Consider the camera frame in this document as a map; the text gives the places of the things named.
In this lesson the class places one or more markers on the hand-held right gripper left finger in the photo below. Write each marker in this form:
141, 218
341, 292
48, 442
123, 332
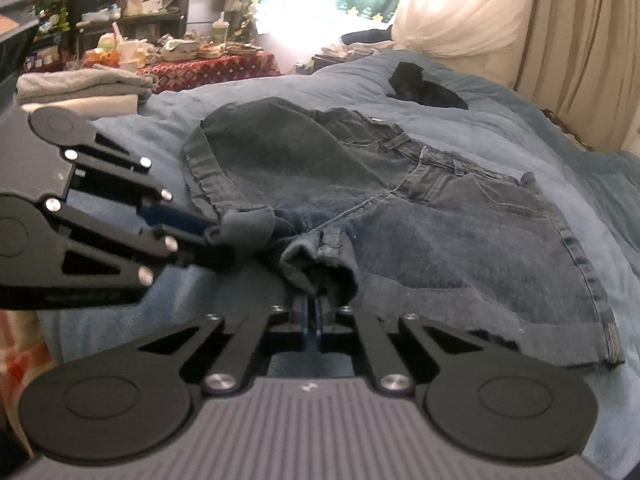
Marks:
308, 330

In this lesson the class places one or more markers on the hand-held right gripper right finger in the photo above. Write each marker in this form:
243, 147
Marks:
321, 330

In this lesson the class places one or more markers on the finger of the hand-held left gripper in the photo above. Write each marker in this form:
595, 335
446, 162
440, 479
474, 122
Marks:
165, 245
170, 215

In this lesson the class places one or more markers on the blue denim shorts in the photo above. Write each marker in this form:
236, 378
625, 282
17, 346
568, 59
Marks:
400, 230

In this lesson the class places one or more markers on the folded grey clothes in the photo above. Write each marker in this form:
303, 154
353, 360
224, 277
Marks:
85, 82

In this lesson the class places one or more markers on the pile of light clothes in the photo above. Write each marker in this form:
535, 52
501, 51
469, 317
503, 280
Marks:
355, 50

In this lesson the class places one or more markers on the folded cream cloth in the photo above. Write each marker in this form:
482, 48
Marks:
85, 104

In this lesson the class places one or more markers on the table with red patterned cloth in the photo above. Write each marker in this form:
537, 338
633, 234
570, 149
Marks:
210, 70

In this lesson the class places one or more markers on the striped pastel bedsheet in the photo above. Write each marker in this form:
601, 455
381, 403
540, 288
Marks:
25, 360

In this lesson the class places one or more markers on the green cup with straw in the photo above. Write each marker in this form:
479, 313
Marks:
220, 30

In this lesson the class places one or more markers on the dark shelf unit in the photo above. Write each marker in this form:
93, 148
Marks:
130, 10

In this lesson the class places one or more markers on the dark wooden nightstand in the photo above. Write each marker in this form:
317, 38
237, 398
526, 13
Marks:
325, 64

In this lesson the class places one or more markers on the dark pillow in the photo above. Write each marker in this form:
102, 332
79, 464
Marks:
367, 36

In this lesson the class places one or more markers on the blue fleece blanket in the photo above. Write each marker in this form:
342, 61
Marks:
500, 110

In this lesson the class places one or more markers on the white sheer curtain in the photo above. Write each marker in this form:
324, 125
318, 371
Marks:
460, 5

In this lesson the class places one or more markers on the beige curtain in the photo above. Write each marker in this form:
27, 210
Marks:
580, 35

